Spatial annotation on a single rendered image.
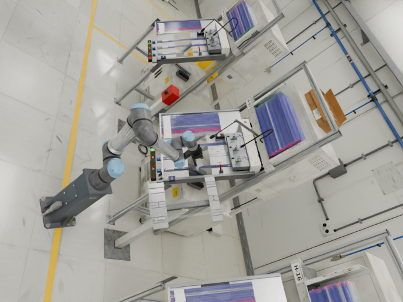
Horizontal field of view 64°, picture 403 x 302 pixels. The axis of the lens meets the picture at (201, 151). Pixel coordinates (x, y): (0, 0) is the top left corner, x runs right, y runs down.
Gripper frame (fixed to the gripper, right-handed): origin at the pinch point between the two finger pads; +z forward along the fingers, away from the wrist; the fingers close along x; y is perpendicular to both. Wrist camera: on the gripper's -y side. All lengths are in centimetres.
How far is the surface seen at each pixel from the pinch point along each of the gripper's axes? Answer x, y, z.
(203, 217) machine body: -10, -12, 75
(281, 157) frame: -12, 62, 0
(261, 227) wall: 14, 40, 188
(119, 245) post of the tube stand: -36, -79, 40
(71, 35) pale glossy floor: 196, -120, -16
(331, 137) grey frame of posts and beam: -13, 95, -14
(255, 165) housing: -6.9, 42.9, 9.9
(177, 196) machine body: -5.7, -25.2, 34.6
